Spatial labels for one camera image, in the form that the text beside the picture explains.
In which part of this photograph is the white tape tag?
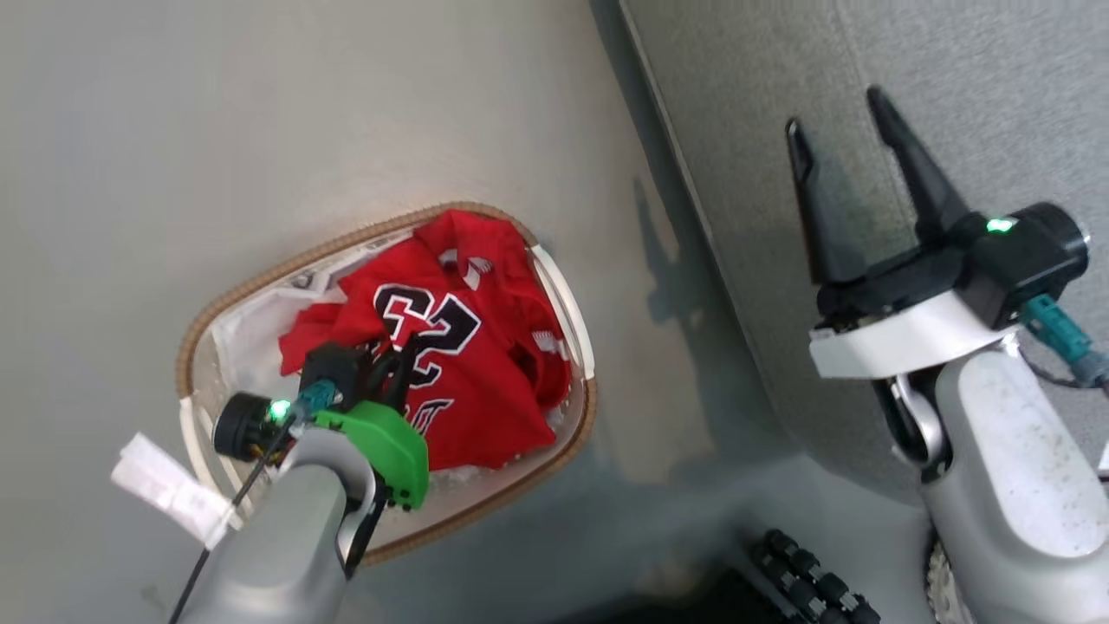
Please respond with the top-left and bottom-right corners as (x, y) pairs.
(110, 432), (244, 549)

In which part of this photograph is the dark cable with teal plug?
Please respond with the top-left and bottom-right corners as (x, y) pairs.
(1021, 294), (1109, 391)

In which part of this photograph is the white fabric basket liner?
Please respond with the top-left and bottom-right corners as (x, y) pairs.
(208, 231), (434, 408)

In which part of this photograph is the white basket with woven rim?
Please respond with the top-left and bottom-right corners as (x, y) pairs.
(176, 201), (599, 569)

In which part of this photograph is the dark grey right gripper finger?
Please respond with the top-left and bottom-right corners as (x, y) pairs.
(866, 85), (973, 248)
(785, 117), (870, 289)

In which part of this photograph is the red jersey with black numbers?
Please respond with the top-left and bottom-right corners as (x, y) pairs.
(278, 209), (574, 471)

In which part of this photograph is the black cable with teal plug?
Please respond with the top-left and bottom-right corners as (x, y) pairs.
(169, 380), (337, 624)

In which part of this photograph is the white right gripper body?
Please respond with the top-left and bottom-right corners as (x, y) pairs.
(808, 217), (1025, 380)

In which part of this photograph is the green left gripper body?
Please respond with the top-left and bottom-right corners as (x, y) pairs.
(312, 345), (431, 513)

